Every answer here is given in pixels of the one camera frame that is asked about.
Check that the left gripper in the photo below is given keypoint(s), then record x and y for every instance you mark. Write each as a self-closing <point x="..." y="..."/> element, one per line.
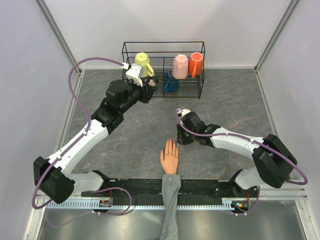
<point x="147" y="91"/>

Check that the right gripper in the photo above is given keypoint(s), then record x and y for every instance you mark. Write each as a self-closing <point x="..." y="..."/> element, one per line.
<point x="180" y="139"/>

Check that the glitter nail polish bottle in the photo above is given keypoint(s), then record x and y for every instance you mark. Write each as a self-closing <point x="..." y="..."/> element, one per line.
<point x="151" y="83"/>

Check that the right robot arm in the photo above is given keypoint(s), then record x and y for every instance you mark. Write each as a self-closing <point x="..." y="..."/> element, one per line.
<point x="273" y="162"/>

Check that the grey sleeved forearm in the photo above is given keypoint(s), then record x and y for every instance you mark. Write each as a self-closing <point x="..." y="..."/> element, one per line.
<point x="170" y="205"/>

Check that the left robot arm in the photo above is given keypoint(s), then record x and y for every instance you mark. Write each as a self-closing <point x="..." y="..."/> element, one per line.
<point x="53" y="175"/>

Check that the mannequin hand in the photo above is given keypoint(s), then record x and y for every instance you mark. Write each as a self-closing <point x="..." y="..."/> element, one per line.
<point x="169" y="157"/>

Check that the blue mug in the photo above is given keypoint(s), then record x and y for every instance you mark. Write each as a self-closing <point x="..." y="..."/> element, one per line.
<point x="171" y="85"/>

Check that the yellow faceted mug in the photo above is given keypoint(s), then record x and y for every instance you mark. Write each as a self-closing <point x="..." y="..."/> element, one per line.
<point x="143" y="60"/>

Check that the pink faceted mug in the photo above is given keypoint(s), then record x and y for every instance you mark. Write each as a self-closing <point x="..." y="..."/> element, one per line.
<point x="180" y="66"/>

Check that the orange mug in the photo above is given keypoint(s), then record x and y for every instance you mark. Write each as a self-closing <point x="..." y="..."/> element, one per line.
<point x="195" y="64"/>

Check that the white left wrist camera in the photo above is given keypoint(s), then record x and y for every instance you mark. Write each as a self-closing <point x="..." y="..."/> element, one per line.
<point x="134" y="72"/>

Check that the black wire rack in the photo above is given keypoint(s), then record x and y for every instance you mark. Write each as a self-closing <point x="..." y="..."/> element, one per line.
<point x="161" y="55"/>

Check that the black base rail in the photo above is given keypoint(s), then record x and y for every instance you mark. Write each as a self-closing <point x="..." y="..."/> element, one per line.
<point x="183" y="192"/>

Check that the grey slotted cable duct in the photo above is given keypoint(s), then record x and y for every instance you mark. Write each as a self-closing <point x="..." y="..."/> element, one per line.
<point x="97" y="205"/>

